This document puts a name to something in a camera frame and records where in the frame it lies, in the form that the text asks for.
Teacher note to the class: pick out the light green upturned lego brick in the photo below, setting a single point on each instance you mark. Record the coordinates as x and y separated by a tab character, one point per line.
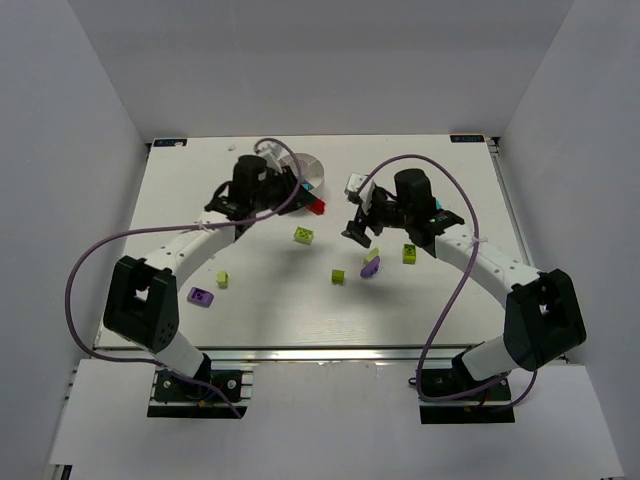
303	236

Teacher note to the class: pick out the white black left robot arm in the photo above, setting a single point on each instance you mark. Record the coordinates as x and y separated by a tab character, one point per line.
142	303

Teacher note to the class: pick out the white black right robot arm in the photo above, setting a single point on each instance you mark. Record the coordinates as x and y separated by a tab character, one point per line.
543	319

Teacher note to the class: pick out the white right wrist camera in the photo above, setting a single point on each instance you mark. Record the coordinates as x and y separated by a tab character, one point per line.
359	191

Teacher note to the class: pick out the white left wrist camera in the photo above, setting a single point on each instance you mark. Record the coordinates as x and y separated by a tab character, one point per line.
271	152

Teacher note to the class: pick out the purple lego brick left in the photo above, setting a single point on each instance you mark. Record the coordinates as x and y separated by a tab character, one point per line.
200	297

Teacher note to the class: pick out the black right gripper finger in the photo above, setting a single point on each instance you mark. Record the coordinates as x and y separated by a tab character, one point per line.
363	203
356	231

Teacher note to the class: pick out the lime lego brick far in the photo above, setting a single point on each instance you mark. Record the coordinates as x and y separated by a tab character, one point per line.
409	254

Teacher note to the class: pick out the small lime lego brick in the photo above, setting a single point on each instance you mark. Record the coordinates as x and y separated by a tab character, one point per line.
337	277

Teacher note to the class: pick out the white round divided container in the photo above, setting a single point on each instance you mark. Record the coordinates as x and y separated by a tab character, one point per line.
310	172

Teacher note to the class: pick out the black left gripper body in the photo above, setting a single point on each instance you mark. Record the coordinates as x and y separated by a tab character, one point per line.
292	191

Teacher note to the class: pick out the small lime lego left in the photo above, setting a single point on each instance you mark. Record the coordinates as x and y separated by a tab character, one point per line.
222	279

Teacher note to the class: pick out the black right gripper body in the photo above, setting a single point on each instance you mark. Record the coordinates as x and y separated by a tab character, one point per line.
368	220

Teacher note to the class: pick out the purple half-round lego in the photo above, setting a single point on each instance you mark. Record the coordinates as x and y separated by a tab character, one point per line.
371	268

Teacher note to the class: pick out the red lego brick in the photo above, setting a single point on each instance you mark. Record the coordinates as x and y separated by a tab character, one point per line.
317	207

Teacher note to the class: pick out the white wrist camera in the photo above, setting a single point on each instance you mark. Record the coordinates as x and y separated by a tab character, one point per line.
271	152
359	191

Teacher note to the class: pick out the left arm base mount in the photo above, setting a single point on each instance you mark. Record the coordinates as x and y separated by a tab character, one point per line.
172	398

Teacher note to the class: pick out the light green half-round lego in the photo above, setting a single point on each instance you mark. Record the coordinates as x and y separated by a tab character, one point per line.
372	257

